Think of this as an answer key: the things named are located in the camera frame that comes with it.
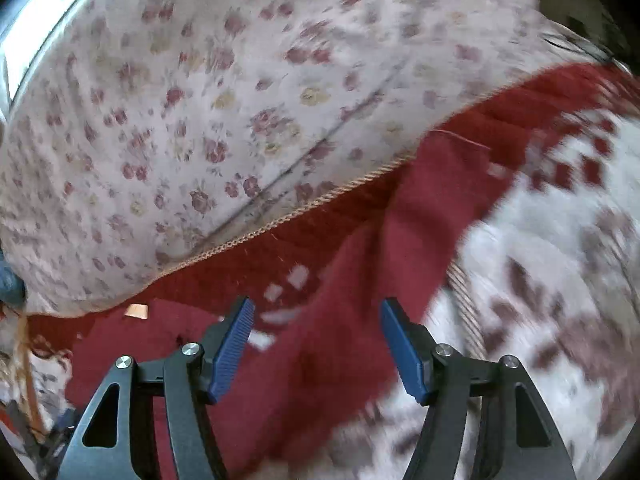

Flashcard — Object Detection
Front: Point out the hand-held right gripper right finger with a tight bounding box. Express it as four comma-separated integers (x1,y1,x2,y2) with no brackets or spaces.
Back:
380,297,583,480

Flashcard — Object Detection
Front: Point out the orange cord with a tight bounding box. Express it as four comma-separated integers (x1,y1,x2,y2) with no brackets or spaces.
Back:
14,305,50,438

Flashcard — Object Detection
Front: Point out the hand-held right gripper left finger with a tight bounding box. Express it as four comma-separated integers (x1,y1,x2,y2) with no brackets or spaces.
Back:
57,296,256,480

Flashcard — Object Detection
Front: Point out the red white floral blanket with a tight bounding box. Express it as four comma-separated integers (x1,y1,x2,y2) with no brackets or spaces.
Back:
25,62,640,480

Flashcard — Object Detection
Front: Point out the floral print pillow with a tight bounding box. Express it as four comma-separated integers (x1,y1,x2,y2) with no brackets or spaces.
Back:
0,0,601,319

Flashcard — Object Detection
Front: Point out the dark red garment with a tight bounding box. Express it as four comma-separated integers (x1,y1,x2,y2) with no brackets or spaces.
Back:
65,129,506,479

